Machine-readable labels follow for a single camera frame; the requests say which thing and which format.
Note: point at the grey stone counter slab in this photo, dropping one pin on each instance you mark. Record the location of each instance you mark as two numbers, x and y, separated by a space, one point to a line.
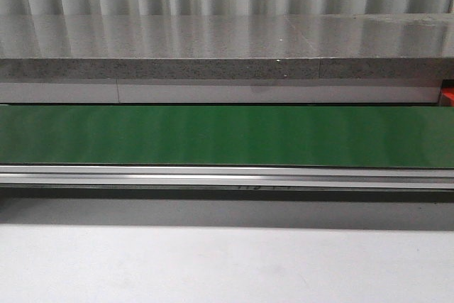
397 59

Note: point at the green conveyor belt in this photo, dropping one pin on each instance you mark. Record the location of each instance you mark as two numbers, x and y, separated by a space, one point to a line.
328 136

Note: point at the red box at right edge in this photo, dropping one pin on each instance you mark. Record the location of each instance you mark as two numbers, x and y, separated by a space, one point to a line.
447 97

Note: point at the aluminium conveyor side rail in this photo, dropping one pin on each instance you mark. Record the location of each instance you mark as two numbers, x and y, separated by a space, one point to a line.
311 177

